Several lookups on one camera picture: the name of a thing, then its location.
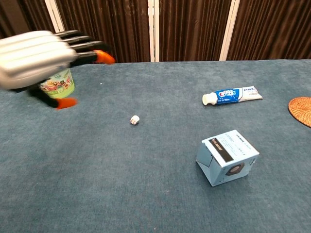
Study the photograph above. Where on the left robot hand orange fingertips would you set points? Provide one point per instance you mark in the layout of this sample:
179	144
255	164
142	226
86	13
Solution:
31	60

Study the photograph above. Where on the white die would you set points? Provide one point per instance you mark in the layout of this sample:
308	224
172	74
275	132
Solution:
134	120

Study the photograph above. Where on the round woven orange coaster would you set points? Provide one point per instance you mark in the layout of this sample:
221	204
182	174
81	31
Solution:
301	111

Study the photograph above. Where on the light blue cardboard box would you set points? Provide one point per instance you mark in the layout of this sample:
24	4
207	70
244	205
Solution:
226	157

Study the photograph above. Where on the green plastic cup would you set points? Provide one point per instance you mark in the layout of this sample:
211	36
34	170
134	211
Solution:
62	85

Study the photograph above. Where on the dark pleated screen panel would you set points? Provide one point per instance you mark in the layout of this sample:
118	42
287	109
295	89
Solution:
24	14
192	26
116	24
274	26

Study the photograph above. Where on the blue white toothpaste tube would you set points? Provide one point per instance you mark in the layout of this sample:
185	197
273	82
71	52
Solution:
233	95

